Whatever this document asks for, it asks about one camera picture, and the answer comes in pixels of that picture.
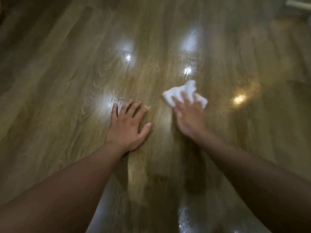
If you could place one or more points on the person's left hand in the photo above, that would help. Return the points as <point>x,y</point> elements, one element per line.
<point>126,131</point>

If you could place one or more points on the person's right hand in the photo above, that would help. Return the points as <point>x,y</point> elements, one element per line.
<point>190,118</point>

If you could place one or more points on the white towel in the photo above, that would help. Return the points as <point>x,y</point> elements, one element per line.
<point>184,89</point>

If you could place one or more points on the person's right forearm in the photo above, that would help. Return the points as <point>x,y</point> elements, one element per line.
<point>257,184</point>

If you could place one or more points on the person's left forearm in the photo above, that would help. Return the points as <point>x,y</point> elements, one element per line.
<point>63,189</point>

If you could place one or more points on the white furniture base bar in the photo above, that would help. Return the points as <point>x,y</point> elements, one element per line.
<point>298,4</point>

